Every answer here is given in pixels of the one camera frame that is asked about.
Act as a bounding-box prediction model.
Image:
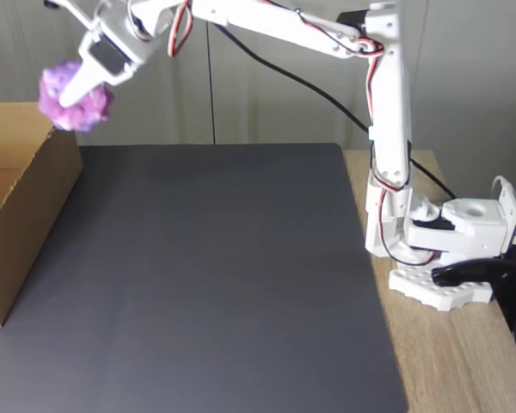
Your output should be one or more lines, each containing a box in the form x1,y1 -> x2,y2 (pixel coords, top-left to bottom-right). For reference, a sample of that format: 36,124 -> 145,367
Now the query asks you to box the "purple knobbly ball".
37,59 -> 116,133

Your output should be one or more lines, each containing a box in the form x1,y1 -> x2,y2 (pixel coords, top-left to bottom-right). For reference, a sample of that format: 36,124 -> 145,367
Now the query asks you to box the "brown cardboard box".
0,101 -> 84,330

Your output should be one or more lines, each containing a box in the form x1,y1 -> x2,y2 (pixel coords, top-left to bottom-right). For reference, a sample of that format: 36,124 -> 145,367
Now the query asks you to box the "white panelled cabinet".
0,0 -> 516,151

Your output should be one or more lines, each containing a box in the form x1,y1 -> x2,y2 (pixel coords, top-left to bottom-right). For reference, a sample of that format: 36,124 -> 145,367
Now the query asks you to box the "dark grey table mat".
0,144 -> 409,413

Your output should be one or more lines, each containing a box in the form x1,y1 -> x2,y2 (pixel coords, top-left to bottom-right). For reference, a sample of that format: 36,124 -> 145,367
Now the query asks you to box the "black table clamp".
431,257 -> 516,332

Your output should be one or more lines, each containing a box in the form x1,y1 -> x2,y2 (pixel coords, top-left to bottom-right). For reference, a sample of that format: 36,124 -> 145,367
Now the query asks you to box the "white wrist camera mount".
42,0 -> 100,31

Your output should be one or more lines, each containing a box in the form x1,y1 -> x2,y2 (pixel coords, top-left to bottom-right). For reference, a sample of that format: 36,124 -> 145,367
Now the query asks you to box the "black camera cable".
206,19 -> 459,201

